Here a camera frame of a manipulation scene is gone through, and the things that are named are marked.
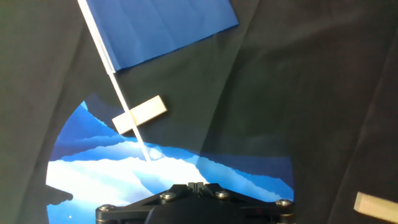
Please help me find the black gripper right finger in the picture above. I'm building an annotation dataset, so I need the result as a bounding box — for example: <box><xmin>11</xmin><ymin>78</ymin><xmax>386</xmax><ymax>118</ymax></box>
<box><xmin>196</xmin><ymin>182</ymin><xmax>295</xmax><ymax>224</ymax></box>

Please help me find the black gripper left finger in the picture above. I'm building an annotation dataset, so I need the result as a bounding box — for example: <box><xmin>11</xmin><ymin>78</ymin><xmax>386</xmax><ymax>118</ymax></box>
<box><xmin>95</xmin><ymin>182</ymin><xmax>197</xmax><ymax>224</ymax></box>

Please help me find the blue flag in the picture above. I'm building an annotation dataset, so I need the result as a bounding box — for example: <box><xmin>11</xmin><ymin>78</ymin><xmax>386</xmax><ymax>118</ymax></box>
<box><xmin>76</xmin><ymin>0</ymin><xmax>239</xmax><ymax>162</ymax></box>

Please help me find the wooden block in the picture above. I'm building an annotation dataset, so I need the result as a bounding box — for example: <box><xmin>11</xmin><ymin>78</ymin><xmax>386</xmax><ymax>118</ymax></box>
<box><xmin>111</xmin><ymin>95</ymin><xmax>168</xmax><ymax>135</ymax></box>
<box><xmin>353</xmin><ymin>191</ymin><xmax>398</xmax><ymax>224</ymax></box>

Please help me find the black cloth with mountain print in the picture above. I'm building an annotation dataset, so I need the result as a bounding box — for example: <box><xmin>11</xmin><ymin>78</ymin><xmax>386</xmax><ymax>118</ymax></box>
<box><xmin>0</xmin><ymin>0</ymin><xmax>398</xmax><ymax>224</ymax></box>

